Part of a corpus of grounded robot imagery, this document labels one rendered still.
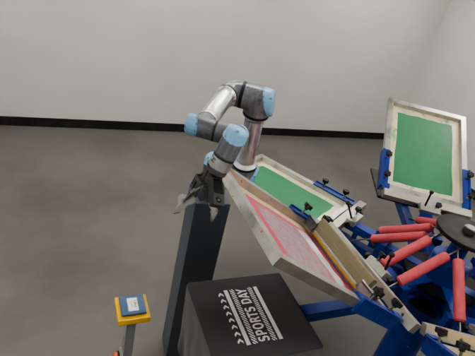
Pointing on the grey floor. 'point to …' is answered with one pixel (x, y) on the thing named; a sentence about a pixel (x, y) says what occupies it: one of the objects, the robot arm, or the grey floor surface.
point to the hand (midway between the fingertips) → (193, 219)
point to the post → (129, 326)
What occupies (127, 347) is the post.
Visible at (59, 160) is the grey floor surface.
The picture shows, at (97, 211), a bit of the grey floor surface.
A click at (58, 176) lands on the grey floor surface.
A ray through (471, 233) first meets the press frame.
